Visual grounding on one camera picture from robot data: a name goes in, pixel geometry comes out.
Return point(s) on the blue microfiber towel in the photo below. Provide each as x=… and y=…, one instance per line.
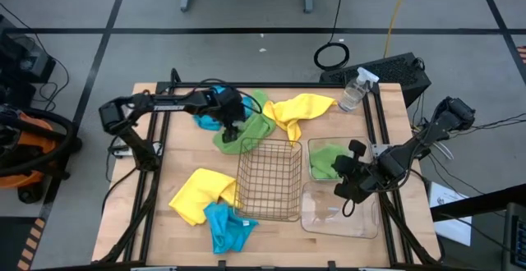
x=226, y=230
x=205, y=122

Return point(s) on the silver metal bracket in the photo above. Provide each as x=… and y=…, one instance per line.
x=380, y=150

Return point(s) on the grey electronic device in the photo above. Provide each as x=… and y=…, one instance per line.
x=515, y=238

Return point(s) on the green microfiber towel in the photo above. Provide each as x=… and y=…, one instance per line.
x=322, y=160
x=255, y=129

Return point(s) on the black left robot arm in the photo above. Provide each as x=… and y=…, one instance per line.
x=164, y=100

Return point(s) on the black bar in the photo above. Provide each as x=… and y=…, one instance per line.
x=485, y=203

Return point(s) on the orange and black vacuum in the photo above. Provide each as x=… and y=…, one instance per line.
x=24, y=131

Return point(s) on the yellow microfiber towel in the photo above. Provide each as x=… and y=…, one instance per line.
x=197, y=193
x=296, y=108

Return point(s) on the black computer tower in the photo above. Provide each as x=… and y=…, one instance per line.
x=394, y=72

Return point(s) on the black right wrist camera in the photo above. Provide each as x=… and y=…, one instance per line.
x=357, y=148

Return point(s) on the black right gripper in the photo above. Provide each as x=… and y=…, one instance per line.
x=367, y=180

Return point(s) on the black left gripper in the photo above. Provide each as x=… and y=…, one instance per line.
x=230, y=104

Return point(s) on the white paper sheet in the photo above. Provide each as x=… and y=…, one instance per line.
x=452, y=221

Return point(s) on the black aluminium table frame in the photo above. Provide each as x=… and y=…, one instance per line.
x=287, y=85

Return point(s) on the clear spray bottle white trigger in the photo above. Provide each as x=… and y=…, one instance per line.
x=352, y=94

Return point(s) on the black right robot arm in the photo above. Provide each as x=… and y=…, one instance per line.
x=411, y=152

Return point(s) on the black equipment case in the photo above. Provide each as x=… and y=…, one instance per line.
x=24, y=61

